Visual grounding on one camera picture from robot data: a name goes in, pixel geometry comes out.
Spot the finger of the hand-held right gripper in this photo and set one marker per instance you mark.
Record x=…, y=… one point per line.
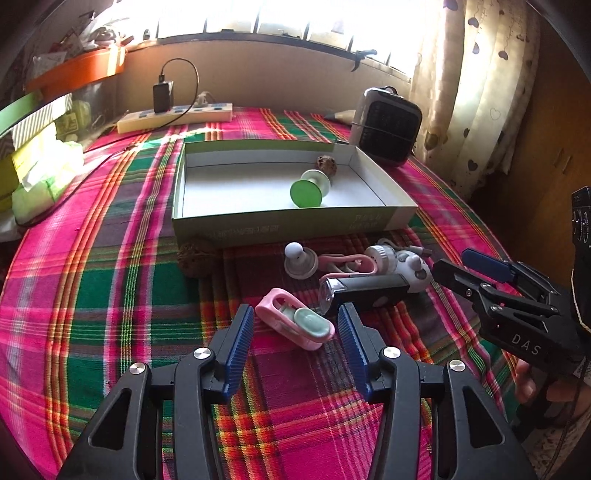
x=485, y=265
x=457, y=277

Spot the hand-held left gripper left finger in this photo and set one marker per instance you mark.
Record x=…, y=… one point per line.
x=240, y=341

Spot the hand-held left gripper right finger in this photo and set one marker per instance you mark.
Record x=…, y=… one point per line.
x=353, y=346

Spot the pink nail clipper case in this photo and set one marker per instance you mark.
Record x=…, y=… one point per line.
x=281, y=318

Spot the black flashlight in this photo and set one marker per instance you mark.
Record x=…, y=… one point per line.
x=369, y=290

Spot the brown walnut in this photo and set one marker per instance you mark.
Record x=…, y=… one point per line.
x=194, y=261
x=328, y=165

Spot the white round knob holder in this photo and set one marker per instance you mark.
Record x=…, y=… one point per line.
x=300, y=265

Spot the green and white cardboard box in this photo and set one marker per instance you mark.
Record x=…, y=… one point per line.
x=258, y=198

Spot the person's right hand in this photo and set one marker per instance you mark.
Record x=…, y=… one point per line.
x=526, y=385

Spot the pink and green plaid tablecloth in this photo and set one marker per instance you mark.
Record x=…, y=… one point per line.
x=115, y=300

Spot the green and white spool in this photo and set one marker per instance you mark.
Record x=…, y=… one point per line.
x=304, y=194

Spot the grey and black heater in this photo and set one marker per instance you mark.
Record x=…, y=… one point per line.
x=392, y=129

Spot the heart print curtain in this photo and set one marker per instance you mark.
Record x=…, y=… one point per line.
x=480, y=92

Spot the beige pointed object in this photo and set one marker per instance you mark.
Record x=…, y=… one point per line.
x=339, y=116

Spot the cream power strip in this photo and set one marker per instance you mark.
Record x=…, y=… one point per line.
x=203, y=113

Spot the green tissue pack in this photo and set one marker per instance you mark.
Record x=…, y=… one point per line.
x=46, y=194

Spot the white plug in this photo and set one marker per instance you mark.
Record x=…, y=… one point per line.
x=205, y=98

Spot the black charger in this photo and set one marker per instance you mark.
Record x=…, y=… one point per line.
x=162, y=98

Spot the clear plastic container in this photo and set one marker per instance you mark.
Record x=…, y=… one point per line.
x=92, y=108

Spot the yellow-green box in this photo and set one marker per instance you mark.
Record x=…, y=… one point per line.
x=32, y=152

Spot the white striped box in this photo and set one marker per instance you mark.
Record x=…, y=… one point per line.
x=44, y=115

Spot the barred window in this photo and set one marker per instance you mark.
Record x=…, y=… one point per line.
x=286, y=23

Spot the orange tray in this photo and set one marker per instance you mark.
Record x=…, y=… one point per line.
x=78, y=69

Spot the pile of assorted packets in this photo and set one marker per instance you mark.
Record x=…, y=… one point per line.
x=99, y=34

